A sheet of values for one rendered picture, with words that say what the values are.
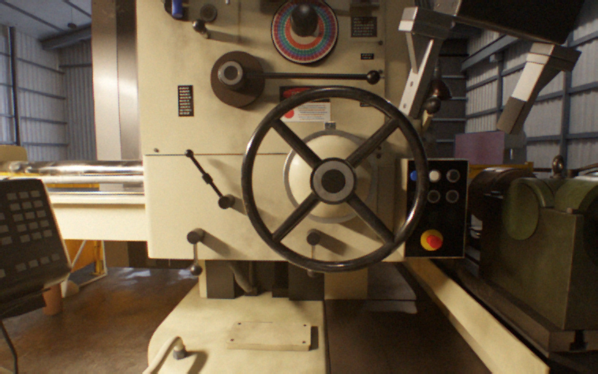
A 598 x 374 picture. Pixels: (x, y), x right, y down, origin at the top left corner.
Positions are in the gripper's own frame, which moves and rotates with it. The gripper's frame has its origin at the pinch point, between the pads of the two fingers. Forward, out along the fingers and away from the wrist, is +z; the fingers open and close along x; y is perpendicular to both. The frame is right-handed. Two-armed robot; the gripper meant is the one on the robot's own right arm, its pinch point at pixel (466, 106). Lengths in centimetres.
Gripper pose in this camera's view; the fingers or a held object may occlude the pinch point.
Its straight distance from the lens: 40.3
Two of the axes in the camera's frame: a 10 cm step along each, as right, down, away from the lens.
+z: -1.7, 8.7, 4.7
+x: 9.8, 1.1, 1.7
